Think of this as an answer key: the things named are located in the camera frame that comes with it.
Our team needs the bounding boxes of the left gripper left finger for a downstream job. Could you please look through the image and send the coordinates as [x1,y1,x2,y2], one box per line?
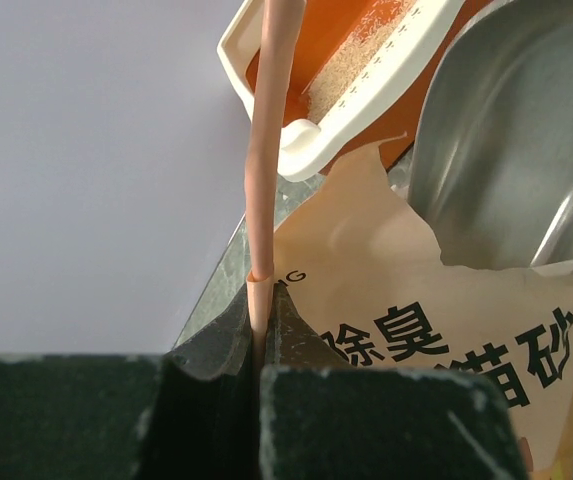
[0,290,253,479]

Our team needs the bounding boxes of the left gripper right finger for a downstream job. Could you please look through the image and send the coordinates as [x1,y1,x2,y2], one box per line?
[259,284,527,479]

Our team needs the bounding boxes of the peach cat litter bag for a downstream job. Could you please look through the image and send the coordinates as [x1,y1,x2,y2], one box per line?
[275,144,573,479]

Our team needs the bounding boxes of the metal litter scoop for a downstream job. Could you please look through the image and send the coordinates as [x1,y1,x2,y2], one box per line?
[408,1,573,270]

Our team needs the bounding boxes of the white orange litter box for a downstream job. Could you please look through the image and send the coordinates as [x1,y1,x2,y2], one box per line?
[216,0,492,182]

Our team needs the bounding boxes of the beige litter granules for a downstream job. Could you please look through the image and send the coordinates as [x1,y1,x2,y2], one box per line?
[306,0,415,123]

